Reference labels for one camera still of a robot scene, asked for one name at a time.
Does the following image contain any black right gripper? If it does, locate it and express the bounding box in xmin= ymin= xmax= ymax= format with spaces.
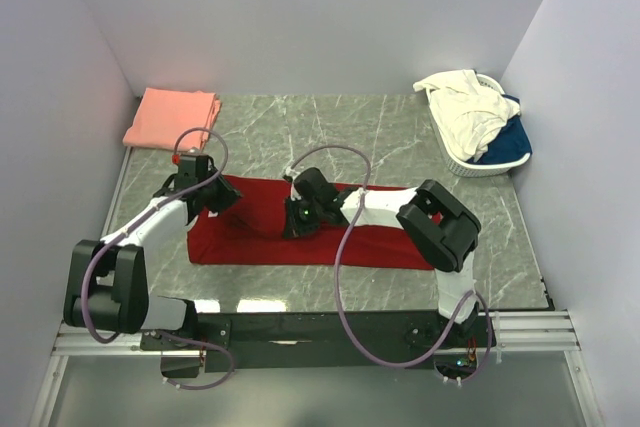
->
xmin=283 ymin=194 xmax=324 ymax=239

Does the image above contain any red t shirt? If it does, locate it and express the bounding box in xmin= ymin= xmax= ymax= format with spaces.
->
xmin=186 ymin=175 xmax=433 ymax=271

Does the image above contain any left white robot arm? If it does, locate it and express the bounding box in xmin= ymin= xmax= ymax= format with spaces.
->
xmin=63 ymin=154 xmax=242 ymax=349

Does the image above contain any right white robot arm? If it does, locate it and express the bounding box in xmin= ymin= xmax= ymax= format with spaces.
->
xmin=283 ymin=168 xmax=481 ymax=346

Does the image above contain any folded pink t shirt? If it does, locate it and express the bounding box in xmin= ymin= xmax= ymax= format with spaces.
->
xmin=123 ymin=88 xmax=221 ymax=150

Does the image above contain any black base beam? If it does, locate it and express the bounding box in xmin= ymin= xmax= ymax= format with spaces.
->
xmin=140 ymin=310 xmax=496 ymax=379

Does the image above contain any white laundry basket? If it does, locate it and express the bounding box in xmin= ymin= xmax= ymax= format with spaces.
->
xmin=413 ymin=69 xmax=532 ymax=177

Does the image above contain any white t shirt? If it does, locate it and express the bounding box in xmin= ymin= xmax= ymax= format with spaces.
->
xmin=413 ymin=69 xmax=521 ymax=161

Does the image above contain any blue t shirt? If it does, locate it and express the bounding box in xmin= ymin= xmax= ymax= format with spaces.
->
xmin=476 ymin=94 xmax=532 ymax=165

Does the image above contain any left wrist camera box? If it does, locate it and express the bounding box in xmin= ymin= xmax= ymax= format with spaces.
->
xmin=171 ymin=148 xmax=202 ymax=166

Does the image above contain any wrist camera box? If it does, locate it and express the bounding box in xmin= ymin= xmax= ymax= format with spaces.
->
xmin=283 ymin=166 xmax=301 ymax=200
xmin=171 ymin=148 xmax=202 ymax=166

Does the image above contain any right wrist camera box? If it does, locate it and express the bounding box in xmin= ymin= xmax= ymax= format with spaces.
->
xmin=283 ymin=166 xmax=301 ymax=200

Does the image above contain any aluminium rail frame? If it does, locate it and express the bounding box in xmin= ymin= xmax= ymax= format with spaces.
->
xmin=34 ymin=94 xmax=602 ymax=426

